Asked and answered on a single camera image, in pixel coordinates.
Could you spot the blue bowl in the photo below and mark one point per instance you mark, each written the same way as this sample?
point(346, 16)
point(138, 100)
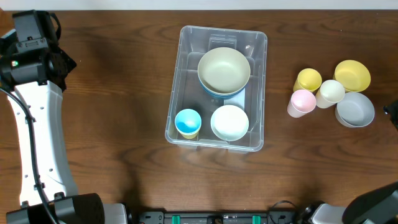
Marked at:
point(224, 97)
point(205, 88)

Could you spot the cream white cup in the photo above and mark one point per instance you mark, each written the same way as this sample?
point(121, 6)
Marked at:
point(331, 92)

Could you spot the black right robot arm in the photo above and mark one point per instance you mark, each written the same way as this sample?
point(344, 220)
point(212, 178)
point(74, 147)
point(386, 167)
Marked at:
point(376, 206)

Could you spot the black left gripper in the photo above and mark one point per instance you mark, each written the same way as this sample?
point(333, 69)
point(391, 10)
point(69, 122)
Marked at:
point(65, 64)

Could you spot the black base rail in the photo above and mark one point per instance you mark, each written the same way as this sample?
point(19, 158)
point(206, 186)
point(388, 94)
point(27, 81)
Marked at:
point(268, 217)

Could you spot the pink cup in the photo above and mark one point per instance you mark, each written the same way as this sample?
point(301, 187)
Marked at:
point(301, 103)

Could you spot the white bowl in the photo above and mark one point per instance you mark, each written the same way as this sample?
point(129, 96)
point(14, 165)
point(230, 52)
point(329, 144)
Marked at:
point(229, 123)

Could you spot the white paper label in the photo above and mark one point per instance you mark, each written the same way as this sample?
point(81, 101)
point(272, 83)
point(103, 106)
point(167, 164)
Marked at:
point(237, 100)

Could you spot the cream beige bowl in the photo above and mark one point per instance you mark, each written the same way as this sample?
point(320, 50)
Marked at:
point(224, 70)

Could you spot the yellow cup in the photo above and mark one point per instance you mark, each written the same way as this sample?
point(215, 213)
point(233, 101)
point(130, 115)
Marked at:
point(190, 135)
point(308, 79)

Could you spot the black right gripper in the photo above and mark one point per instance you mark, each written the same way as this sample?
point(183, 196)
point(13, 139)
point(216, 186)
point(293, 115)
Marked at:
point(392, 112)

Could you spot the yellow bowl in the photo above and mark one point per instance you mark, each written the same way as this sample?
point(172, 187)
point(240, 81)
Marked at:
point(353, 75)

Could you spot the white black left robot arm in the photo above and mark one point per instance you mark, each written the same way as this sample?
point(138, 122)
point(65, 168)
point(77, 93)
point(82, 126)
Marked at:
point(33, 72)

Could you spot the light blue cup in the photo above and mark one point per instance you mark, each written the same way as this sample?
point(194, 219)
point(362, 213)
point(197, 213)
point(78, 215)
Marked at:
point(188, 122)

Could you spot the clear plastic storage container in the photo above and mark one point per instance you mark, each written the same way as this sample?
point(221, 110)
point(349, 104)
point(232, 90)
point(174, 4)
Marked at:
point(187, 92)

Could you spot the grey bowl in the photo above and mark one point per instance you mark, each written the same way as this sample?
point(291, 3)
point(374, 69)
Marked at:
point(355, 110)

